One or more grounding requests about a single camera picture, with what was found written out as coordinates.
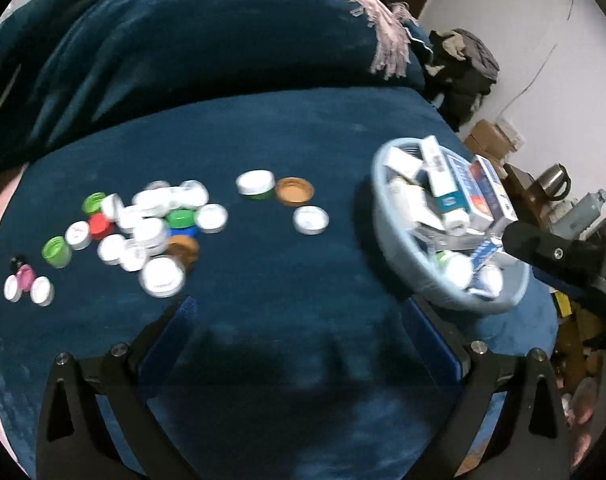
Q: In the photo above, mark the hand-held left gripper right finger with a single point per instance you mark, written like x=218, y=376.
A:
x=430, y=345

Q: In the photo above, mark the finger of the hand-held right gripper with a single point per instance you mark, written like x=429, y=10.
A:
x=543, y=250

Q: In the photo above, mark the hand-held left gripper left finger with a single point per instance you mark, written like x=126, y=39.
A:
x=168, y=340

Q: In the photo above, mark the light blue plastic basket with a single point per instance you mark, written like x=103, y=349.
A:
x=398, y=255

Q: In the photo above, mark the heap of medicine boxes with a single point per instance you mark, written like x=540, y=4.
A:
x=453, y=185

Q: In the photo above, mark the steel kettle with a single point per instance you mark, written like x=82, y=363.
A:
x=553, y=180

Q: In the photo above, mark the pile of bottle caps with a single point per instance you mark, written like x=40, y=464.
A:
x=150, y=230

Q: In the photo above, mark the cardboard boxes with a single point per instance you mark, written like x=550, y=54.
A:
x=488, y=137

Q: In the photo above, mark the small white cap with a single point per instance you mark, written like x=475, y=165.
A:
x=42, y=291
x=13, y=290

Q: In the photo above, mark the small pink cap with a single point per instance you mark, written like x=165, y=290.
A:
x=24, y=277

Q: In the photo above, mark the small black cap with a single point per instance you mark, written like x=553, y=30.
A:
x=17, y=263

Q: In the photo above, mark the white open lid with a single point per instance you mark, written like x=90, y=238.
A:
x=310, y=220

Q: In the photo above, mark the white green-rimmed lid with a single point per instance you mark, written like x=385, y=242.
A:
x=255, y=182

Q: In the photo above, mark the heap of dark clothes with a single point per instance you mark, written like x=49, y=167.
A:
x=468, y=70

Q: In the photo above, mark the gold jar lid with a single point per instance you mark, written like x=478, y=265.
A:
x=294, y=191

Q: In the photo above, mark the blue plush cover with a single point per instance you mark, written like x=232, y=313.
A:
x=283, y=135

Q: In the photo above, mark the pink fringed scarf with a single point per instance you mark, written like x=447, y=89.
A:
x=383, y=35

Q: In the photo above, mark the dark blue blanket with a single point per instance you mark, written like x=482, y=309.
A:
x=183, y=35

